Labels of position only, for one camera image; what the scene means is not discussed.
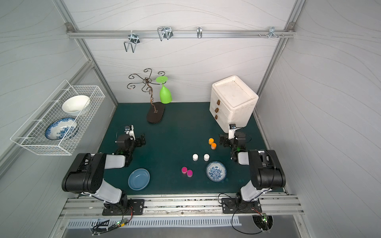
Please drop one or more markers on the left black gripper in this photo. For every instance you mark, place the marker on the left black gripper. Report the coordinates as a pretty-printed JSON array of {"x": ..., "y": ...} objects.
[{"x": 138, "y": 141}]

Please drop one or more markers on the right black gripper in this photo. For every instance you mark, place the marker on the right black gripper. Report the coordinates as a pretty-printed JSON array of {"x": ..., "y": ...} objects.
[{"x": 224, "y": 140}]

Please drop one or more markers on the orange paint can front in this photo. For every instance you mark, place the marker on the orange paint can front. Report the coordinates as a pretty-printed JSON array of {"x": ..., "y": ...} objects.
[{"x": 213, "y": 145}]

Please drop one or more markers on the white three-drawer cabinet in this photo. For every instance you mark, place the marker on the white three-drawer cabinet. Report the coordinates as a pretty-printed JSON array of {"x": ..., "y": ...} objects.
[{"x": 232, "y": 102}]

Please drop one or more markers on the pink paint can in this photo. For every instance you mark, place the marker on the pink paint can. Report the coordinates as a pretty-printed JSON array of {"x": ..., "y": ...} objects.
[
  {"x": 184, "y": 170},
  {"x": 189, "y": 173}
]

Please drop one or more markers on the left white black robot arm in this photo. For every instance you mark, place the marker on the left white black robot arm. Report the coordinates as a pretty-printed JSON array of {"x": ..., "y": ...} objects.
[{"x": 86, "y": 174}]

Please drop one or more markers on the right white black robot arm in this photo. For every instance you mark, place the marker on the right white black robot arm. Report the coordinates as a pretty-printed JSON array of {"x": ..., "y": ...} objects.
[{"x": 266, "y": 172}]

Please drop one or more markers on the white paint can right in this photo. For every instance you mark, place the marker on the white paint can right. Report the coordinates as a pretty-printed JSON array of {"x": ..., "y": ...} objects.
[{"x": 206, "y": 157}]

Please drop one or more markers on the white paint can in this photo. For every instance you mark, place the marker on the white paint can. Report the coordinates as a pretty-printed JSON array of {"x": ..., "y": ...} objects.
[
  {"x": 206, "y": 157},
  {"x": 195, "y": 157}
]

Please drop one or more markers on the white paint can left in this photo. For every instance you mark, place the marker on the white paint can left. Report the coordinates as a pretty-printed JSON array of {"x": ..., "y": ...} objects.
[{"x": 195, "y": 157}]

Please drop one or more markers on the blue white patterned bowl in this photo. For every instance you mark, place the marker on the blue white patterned bowl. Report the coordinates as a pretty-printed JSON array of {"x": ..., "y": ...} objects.
[{"x": 216, "y": 171}]

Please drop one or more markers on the plain blue bowl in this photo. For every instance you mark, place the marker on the plain blue bowl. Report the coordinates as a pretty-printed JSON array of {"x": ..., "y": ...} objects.
[{"x": 139, "y": 179}]

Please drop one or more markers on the brown metal cup rack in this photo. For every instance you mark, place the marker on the brown metal cup rack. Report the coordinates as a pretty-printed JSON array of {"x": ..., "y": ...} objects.
[{"x": 156, "y": 110}]

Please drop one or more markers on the green plastic wine glass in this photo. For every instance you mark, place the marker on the green plastic wine glass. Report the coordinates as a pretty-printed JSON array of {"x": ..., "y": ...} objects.
[{"x": 165, "y": 93}]

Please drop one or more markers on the blue patterned bowl in basket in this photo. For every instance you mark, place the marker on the blue patterned bowl in basket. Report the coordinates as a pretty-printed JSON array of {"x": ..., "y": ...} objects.
[{"x": 61, "y": 128}]

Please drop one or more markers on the white bowl in basket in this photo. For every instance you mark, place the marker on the white bowl in basket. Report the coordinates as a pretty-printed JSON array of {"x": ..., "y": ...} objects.
[{"x": 76, "y": 105}]

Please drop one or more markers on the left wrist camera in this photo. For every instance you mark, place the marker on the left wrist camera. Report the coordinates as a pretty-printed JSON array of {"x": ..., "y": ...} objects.
[{"x": 129, "y": 131}]

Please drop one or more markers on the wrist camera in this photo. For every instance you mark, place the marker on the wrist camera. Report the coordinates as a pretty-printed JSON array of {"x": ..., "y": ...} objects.
[
  {"x": 231, "y": 131},
  {"x": 129, "y": 131}
]

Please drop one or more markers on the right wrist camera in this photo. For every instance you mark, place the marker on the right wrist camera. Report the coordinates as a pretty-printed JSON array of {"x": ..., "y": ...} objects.
[{"x": 231, "y": 131}]

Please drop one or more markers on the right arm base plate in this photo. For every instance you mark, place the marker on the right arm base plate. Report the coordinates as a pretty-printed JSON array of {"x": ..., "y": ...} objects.
[{"x": 234, "y": 205}]

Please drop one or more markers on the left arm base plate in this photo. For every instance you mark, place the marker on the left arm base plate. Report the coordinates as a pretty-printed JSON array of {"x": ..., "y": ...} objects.
[{"x": 125, "y": 207}]

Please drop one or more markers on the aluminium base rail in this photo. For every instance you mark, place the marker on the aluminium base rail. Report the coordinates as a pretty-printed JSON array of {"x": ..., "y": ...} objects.
[{"x": 183, "y": 205}]

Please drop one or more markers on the white wire basket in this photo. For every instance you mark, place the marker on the white wire basket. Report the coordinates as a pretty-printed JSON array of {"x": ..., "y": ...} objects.
[{"x": 31, "y": 135}]

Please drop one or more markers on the aluminium top rail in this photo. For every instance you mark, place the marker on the aluminium top rail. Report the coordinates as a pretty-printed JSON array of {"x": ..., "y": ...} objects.
[{"x": 177, "y": 34}]

